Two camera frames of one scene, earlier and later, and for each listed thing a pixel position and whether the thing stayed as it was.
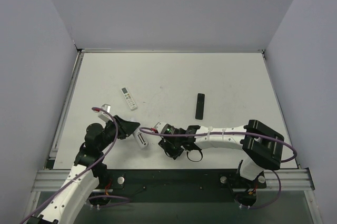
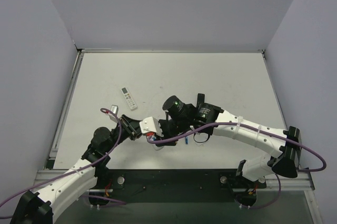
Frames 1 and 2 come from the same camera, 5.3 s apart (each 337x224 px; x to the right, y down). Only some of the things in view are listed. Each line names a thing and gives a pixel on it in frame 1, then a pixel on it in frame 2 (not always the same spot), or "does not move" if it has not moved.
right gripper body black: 170,145 to 165,128
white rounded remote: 140,138 to 156,147
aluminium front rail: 50,180 does not move
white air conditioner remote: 131,103 does not move
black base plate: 122,186 does not move
